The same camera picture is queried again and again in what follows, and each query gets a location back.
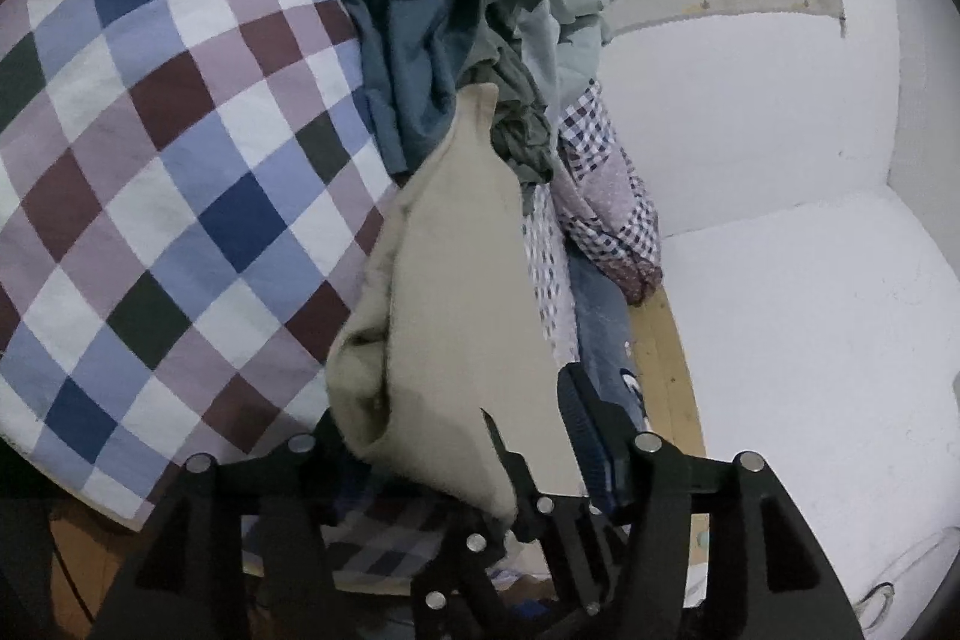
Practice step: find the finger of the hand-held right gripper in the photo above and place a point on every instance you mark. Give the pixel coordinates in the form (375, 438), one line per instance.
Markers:
(457, 587)
(540, 520)

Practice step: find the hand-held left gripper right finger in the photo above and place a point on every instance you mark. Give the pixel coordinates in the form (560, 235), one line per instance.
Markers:
(592, 452)

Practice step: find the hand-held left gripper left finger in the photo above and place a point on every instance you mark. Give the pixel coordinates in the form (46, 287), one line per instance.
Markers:
(292, 535)

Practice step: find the beige sweatshirt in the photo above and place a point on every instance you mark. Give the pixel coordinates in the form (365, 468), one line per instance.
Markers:
(450, 310)

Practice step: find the blue plush pillow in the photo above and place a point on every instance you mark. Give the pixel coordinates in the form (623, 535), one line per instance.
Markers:
(600, 325)

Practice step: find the checked patchwork quilt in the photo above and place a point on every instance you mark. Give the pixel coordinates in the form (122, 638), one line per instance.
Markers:
(607, 197)

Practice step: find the grey-green shirt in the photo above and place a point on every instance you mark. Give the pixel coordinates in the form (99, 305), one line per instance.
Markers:
(525, 138)

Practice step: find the teal blue shirt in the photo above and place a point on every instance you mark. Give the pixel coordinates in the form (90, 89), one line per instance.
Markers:
(405, 10)

